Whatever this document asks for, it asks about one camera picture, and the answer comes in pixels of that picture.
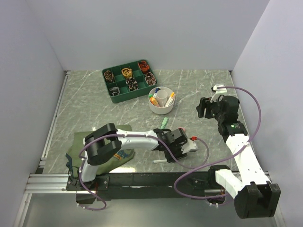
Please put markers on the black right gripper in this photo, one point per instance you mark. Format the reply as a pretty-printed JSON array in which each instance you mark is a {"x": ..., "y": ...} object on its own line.
[{"x": 201, "y": 106}]

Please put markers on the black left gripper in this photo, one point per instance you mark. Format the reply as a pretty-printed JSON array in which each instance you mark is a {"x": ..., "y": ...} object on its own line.
[{"x": 179, "y": 155}]

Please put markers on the white pen brown cap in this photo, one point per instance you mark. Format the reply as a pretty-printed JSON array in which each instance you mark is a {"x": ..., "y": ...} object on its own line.
[{"x": 168, "y": 102}]

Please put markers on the white pen light blue cap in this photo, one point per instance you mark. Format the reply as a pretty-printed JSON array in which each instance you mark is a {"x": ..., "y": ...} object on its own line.
[{"x": 159, "y": 161}]

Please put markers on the white round pen holder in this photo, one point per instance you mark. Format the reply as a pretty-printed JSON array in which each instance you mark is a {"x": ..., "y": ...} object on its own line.
[{"x": 162, "y": 97}]

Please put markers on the white marker blue cap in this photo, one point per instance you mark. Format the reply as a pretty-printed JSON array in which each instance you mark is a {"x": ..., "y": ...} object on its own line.
[{"x": 156, "y": 91}]

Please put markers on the white pen yellow cap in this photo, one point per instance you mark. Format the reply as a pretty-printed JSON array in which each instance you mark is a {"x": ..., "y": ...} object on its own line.
[{"x": 173, "y": 96}]

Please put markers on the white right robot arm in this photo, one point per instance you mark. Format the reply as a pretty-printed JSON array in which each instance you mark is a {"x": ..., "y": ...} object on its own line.
[{"x": 255, "y": 196}]

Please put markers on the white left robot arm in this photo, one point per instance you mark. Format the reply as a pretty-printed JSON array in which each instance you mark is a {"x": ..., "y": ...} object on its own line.
[{"x": 104, "y": 143}]

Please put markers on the black front base bar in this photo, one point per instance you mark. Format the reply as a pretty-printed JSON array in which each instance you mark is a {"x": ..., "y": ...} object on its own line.
[{"x": 115, "y": 186}]

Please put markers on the pink patterned rolled sock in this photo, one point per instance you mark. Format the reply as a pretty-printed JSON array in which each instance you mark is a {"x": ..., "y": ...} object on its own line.
[{"x": 150, "y": 79}]

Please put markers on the dark floral rolled sock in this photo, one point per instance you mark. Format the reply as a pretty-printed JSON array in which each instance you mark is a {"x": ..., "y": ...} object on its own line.
[{"x": 132, "y": 84}]

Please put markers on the orange black rolled sock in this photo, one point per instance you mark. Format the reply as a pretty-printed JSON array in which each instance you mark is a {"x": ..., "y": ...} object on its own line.
[{"x": 144, "y": 67}]

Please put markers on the green divided organizer tray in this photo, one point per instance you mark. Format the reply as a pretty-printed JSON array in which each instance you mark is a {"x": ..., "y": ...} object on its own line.
[{"x": 126, "y": 94}]

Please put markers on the grey rolled sock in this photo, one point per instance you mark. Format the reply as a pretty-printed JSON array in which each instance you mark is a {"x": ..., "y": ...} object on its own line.
[{"x": 114, "y": 91}]

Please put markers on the yellow patterned rolled sock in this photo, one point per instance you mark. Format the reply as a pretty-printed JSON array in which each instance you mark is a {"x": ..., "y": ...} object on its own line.
[{"x": 127, "y": 73}]

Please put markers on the brown patterned rolled sock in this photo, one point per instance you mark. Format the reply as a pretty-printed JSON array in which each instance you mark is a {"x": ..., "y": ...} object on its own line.
[{"x": 109, "y": 76}]

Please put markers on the green folded t-shirt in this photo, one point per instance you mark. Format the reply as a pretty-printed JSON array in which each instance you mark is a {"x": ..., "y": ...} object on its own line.
[{"x": 74, "y": 162}]

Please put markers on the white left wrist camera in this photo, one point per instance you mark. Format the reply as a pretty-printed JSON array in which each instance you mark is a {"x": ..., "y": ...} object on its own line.
[{"x": 189, "y": 146}]

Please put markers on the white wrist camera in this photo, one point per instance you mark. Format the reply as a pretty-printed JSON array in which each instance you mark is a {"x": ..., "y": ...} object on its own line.
[
  {"x": 189, "y": 146},
  {"x": 219, "y": 90}
]

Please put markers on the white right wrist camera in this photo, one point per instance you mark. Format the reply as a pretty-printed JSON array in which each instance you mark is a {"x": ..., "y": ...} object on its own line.
[{"x": 219, "y": 90}]

